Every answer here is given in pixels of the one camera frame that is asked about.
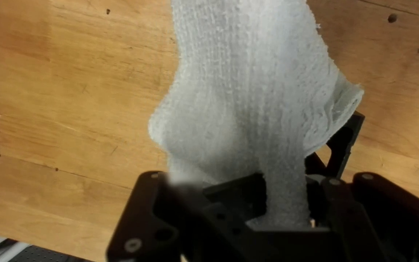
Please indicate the white cloth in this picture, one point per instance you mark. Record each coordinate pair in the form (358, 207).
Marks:
(253, 96)

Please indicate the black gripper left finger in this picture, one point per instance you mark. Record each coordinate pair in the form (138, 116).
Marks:
(146, 218)

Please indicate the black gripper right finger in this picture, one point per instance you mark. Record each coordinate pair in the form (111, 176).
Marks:
(374, 223)

